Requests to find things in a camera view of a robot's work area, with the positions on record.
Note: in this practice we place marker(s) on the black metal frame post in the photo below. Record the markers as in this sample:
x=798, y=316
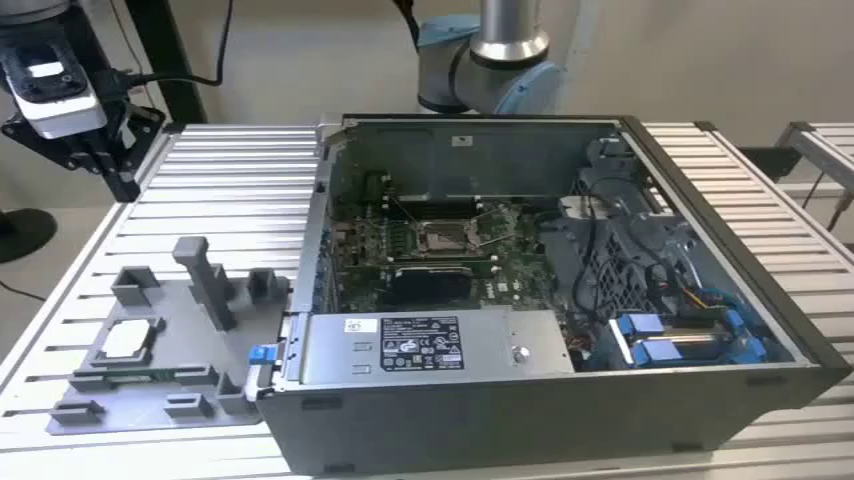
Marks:
x=176, y=75

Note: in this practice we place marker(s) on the green motherboard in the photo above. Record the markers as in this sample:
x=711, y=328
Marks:
x=527, y=270

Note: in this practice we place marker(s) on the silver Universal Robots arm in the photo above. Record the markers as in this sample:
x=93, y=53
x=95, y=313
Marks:
x=507, y=30

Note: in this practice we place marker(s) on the black round stand base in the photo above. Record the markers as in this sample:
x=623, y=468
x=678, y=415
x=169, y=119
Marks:
x=23, y=235

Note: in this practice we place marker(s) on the blue disk carrier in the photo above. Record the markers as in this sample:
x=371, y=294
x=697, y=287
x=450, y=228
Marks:
x=640, y=324
x=656, y=351

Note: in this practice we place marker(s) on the black open PC case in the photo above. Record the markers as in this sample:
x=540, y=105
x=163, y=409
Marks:
x=467, y=425

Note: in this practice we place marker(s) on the blue case latch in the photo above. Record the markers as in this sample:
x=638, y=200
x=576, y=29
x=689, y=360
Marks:
x=259, y=355

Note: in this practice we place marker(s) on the black RAM slot bank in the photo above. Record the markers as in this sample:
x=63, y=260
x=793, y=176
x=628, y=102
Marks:
x=434, y=202

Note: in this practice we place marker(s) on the CPU socket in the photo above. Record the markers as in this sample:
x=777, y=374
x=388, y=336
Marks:
x=443, y=242

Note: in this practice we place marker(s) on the black graphics card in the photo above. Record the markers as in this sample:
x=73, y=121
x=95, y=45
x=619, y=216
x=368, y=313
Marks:
x=430, y=287

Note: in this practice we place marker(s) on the white sticker on case wall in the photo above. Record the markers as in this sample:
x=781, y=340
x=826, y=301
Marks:
x=462, y=140

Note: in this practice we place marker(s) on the silver CPU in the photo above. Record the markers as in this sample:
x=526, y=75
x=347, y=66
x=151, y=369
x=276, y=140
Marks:
x=127, y=339

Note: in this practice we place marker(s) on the green RAM stick on rack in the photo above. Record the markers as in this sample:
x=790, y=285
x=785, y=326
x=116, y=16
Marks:
x=160, y=373

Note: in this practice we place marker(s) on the grey metal drive cage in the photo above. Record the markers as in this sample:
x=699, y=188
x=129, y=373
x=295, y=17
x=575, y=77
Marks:
x=620, y=280

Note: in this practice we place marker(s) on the metal slat side table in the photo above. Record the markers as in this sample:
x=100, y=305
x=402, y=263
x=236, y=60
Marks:
x=821, y=145

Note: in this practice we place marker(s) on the thin metal locking lever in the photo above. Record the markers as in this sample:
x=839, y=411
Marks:
x=406, y=210

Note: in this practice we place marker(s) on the silver power supply with label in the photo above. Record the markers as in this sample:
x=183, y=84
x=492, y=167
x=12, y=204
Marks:
x=334, y=350

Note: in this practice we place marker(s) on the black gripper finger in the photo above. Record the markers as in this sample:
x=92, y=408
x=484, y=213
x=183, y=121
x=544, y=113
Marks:
x=47, y=145
x=143, y=130

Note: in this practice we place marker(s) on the grey printed parts rack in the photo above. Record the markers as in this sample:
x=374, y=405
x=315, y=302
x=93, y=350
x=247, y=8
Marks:
x=180, y=320

